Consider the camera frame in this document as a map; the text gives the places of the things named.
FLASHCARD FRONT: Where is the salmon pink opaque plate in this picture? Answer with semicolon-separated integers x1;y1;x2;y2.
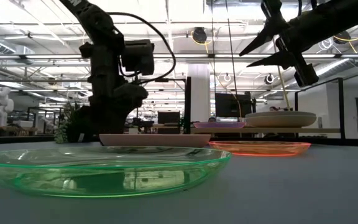
99;133;212;149

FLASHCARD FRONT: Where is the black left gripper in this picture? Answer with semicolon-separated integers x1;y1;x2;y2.
79;42;149;136

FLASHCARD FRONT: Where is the black ceiling cable reel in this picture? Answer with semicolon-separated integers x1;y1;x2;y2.
190;26;209;45
333;30;351;45

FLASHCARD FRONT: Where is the pink transparent plastic plate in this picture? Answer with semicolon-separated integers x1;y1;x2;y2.
193;122;247;129

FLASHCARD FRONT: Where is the black computer monitor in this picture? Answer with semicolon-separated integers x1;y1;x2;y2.
214;92;254;119

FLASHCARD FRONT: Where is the small green potted plant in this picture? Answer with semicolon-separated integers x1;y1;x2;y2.
53;101;93;144

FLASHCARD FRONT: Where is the yellow cable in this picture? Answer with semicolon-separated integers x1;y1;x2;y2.
275;63;291;112

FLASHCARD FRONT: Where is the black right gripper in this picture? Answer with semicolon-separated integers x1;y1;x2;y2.
239;0;358;88

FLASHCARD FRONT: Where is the black hanging cable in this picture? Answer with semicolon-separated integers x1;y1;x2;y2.
224;0;242;123

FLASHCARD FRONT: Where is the orange transparent plastic plate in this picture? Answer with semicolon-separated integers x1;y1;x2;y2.
208;140;312;157

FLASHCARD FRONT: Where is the black metal table frame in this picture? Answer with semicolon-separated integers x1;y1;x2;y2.
0;135;358;147

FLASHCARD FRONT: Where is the black square panel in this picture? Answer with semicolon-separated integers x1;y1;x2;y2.
157;111;181;135

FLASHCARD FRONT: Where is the white pillar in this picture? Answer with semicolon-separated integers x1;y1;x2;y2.
187;63;212;124

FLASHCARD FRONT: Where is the beige opaque plate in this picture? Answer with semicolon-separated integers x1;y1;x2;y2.
245;115;318;128

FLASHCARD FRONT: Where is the green transparent plastic plate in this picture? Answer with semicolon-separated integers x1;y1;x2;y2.
0;146;233;199

